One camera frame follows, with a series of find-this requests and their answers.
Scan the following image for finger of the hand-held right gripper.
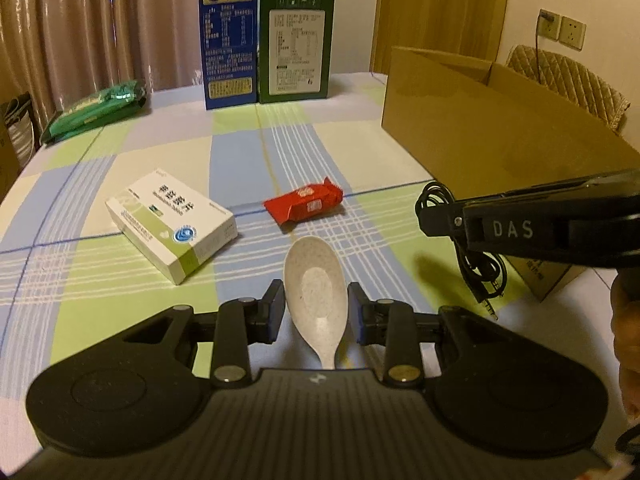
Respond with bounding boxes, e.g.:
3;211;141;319
417;198;468;237

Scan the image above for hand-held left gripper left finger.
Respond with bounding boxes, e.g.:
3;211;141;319
121;278;287;389

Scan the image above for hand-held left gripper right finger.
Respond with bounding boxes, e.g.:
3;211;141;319
347;281;482;389

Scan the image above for white speckled spoon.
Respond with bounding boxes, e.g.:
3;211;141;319
283;236;347;372

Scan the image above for black audio cable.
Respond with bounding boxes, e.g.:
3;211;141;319
414;180;507;322

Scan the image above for large cardboard box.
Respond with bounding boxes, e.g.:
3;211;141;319
380;45;640;303

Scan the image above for checked cloth covered desktop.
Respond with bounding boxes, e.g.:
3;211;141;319
0;72;621;461

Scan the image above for person's right hand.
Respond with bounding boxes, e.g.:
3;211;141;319
609;270;640;417

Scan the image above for red snack packet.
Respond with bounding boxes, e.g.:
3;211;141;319
263;176;344;226

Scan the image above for white green medicine box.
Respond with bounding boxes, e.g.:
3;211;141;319
104;168;238;286

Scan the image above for quilted beige chair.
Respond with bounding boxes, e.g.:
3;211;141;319
505;44;632;135

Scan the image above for wooden door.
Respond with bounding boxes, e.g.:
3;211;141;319
370;0;514;75

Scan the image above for tall green carton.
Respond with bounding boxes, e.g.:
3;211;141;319
257;0;335;105

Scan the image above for green plastic packet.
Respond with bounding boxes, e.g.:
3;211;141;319
38;79;147;145

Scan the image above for tall blue carton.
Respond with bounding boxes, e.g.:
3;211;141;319
198;0;261;111

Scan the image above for black silver shopping bag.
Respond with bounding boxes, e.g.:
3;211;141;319
0;91;42;167

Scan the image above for pink pleated curtain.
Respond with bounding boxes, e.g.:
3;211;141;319
0;0;207;113

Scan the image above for thin charger cable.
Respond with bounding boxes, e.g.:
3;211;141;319
534;16;546;70

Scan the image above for empty wall socket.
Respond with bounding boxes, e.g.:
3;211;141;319
558;15;587;51

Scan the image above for wall socket with plug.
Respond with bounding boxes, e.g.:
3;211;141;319
538;8;561;40

